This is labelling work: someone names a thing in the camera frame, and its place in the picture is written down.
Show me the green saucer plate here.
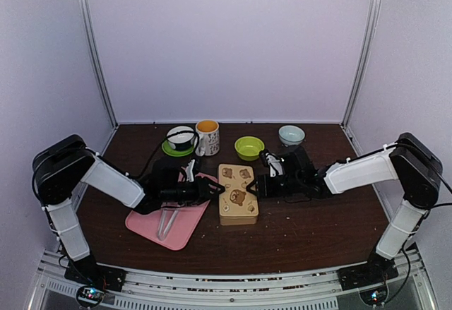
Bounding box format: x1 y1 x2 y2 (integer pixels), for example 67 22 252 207
161 140 194 157

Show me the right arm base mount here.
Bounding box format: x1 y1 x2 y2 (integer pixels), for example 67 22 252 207
338 263 399 307

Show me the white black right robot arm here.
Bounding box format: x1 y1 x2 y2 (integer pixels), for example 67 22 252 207
246 132 445 283

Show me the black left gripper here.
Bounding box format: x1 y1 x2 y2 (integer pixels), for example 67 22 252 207
161 176 225 206

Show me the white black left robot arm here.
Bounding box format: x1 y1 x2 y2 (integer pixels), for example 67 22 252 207
32 134 225 285

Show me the aluminium frame post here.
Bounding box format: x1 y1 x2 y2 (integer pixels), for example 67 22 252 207
78 0 119 129
341 0 382 129

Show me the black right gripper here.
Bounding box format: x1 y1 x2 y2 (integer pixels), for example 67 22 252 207
246 174 302 199

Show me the tan tin box base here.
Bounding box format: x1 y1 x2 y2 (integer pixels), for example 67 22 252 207
220 215 258 226

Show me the navy white dotted bowl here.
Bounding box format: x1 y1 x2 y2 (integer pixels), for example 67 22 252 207
167 126 195 150

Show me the right rear aluminium frame post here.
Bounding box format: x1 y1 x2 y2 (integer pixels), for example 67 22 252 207
341 0 382 129

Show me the lime green bowl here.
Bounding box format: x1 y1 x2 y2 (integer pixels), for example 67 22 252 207
234 136 265 162

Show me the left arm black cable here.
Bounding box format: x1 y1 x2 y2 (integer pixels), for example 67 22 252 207
133 129 201 180

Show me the left rear aluminium frame post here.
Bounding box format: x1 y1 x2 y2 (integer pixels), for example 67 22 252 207
78 0 119 129

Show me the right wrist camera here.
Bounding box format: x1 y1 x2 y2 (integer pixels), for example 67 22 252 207
259 149 285 177

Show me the right aluminium table rail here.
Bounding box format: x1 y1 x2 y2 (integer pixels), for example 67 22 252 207
340 125 394 220

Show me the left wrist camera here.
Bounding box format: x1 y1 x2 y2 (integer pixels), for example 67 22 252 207
184 158 201 182

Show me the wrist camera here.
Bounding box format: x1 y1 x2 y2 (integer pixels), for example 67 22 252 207
184 158 201 182
259 149 285 177

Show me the bear print tin lid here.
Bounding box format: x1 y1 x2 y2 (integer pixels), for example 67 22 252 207
218 164 259 217

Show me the light blue patterned bowl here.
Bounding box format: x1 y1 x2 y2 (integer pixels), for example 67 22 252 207
278 125 306 147

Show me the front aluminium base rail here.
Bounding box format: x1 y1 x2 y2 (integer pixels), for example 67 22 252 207
31 249 432 310

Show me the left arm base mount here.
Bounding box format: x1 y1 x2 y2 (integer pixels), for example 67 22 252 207
64 265 126 308

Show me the floral white mug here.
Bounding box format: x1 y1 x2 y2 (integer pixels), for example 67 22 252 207
195 120 220 157

